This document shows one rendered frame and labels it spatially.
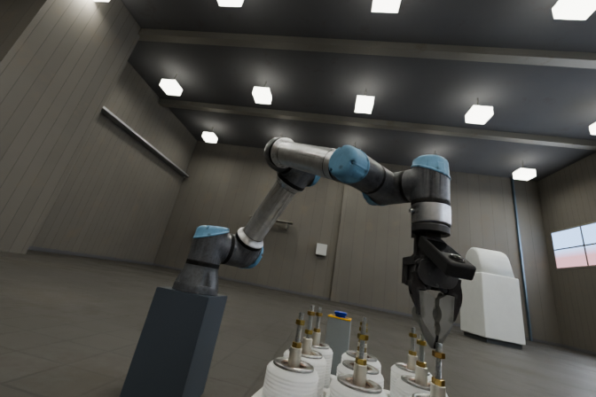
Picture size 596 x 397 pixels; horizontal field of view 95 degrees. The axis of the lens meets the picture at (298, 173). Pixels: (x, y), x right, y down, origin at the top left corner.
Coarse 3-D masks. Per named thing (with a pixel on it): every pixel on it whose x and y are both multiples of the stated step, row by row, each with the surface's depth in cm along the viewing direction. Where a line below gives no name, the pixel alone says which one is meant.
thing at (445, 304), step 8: (440, 296) 50; (448, 296) 49; (440, 304) 48; (448, 304) 48; (440, 312) 48; (448, 312) 48; (440, 320) 47; (448, 320) 47; (440, 328) 47; (448, 328) 47; (440, 336) 46
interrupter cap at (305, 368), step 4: (276, 360) 51; (280, 360) 51; (284, 360) 52; (276, 364) 48; (280, 364) 48; (284, 364) 49; (300, 364) 51; (304, 364) 51; (308, 364) 52; (280, 368) 47; (284, 368) 47; (288, 368) 47; (292, 368) 48; (296, 368) 49; (300, 368) 50; (304, 368) 49; (308, 368) 49; (312, 368) 49; (296, 372) 47; (300, 372) 47; (304, 372) 47; (308, 372) 47
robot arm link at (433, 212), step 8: (416, 208) 56; (424, 208) 54; (432, 208) 54; (440, 208) 53; (448, 208) 54; (416, 216) 55; (424, 216) 54; (432, 216) 53; (440, 216) 53; (448, 216) 53; (440, 224) 53; (448, 224) 53
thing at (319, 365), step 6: (288, 354) 58; (306, 360) 56; (312, 360) 57; (318, 360) 58; (324, 360) 59; (318, 366) 56; (324, 366) 58; (318, 372) 56; (324, 372) 58; (318, 378) 56; (324, 378) 58; (318, 384) 56; (318, 390) 56; (318, 396) 55
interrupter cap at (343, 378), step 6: (342, 378) 47; (348, 378) 48; (366, 378) 49; (342, 384) 45; (348, 384) 45; (366, 384) 48; (372, 384) 47; (378, 384) 48; (360, 390) 44; (366, 390) 44; (372, 390) 44; (378, 390) 44
